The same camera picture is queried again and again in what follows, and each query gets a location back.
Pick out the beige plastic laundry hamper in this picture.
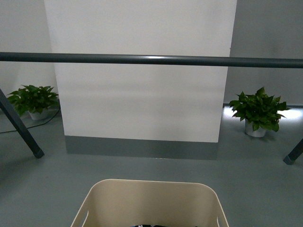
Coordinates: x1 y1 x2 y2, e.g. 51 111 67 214
71 179 229 227

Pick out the dark grey clothes rack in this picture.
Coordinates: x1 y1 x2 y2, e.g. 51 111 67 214
0 52 303 160

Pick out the right potted green plant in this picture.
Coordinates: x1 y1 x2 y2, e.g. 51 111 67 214
229 87 290 138

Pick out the potted green plant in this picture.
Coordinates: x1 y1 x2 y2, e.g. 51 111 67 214
229 87 290 138
8 85 60 120

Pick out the black printed t-shirt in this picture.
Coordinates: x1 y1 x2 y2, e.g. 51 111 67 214
129 224 198 227

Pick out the left potted green plant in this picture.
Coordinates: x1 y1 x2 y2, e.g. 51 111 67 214
8 85 60 120

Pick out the black floor cable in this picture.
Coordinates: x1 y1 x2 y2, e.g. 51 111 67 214
0 107 61 134

